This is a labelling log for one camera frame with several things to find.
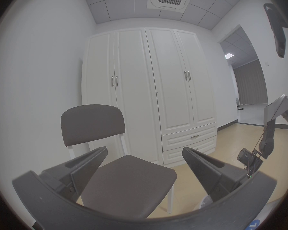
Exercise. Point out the ceiling light panel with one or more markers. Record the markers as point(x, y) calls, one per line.
point(229, 56)

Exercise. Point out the white trash bin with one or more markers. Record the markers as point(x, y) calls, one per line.
point(202, 206)

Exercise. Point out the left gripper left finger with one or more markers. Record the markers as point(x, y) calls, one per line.
point(86, 171)

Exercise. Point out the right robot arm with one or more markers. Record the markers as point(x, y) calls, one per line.
point(268, 140)

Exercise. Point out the grey curtain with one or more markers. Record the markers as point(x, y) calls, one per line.
point(250, 85)

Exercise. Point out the white wardrobe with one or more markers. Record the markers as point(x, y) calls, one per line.
point(172, 92)

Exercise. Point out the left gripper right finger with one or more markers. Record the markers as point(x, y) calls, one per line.
point(213, 174)

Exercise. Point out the white chair dark grey seat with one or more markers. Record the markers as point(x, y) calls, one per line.
point(124, 186)

